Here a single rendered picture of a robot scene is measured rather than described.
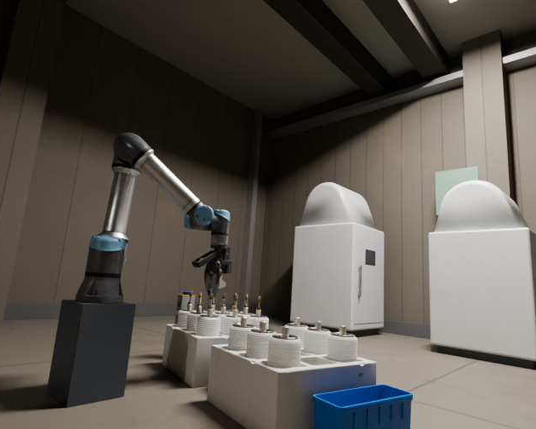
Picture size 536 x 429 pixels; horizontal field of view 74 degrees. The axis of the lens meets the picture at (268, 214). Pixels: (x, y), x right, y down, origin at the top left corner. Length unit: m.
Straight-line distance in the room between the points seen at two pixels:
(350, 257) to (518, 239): 1.20
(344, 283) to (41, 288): 2.48
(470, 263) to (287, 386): 2.02
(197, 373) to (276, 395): 0.54
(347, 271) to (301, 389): 2.17
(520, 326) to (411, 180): 1.76
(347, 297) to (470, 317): 0.92
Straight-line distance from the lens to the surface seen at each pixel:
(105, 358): 1.35
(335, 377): 1.15
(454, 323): 2.86
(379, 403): 1.10
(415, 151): 4.00
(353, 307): 3.15
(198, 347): 1.48
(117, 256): 1.36
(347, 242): 3.18
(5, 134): 3.30
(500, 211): 2.87
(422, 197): 3.83
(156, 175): 1.42
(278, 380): 1.01
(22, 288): 3.43
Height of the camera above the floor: 0.40
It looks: 11 degrees up
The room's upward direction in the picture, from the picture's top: 4 degrees clockwise
